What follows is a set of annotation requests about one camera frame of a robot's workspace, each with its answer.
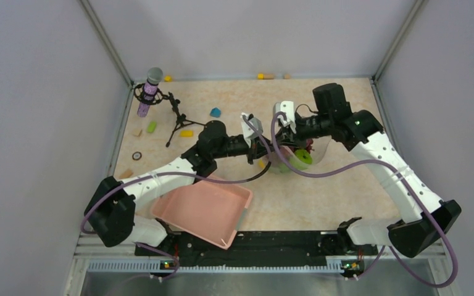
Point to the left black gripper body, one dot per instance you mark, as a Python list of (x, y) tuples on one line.
[(253, 151)]

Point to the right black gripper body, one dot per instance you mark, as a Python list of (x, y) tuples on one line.
[(303, 131)]

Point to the green lime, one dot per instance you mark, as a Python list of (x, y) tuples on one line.
[(303, 156)]

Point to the clear zip top bag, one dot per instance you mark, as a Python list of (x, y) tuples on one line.
[(320, 148)]

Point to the red sweet potato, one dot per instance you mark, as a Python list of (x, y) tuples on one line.
[(287, 153)]

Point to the dark red grapes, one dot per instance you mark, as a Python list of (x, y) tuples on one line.
[(309, 145)]

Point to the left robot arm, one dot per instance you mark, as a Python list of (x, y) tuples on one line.
[(111, 211)]

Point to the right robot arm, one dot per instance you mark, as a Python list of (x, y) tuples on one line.
[(424, 217)]

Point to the blue block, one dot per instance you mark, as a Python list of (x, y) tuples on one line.
[(215, 112)]

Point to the yellow and wood cylinder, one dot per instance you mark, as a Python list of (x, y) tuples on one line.
[(265, 76)]

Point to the pink plastic basket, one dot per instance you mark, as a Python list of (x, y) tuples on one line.
[(210, 211)]

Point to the green block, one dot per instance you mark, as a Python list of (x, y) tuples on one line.
[(151, 127)]

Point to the small wooden cube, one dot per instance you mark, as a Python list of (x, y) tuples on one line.
[(137, 132)]

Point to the purple microphone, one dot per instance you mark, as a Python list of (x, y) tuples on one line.
[(149, 90)]

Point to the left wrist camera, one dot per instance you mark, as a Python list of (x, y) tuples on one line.
[(251, 128)]

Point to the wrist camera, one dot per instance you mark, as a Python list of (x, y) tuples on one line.
[(287, 118), (251, 128)]

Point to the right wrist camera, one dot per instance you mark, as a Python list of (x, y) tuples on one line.
[(287, 118)]

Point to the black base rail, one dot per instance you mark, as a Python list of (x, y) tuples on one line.
[(259, 249)]

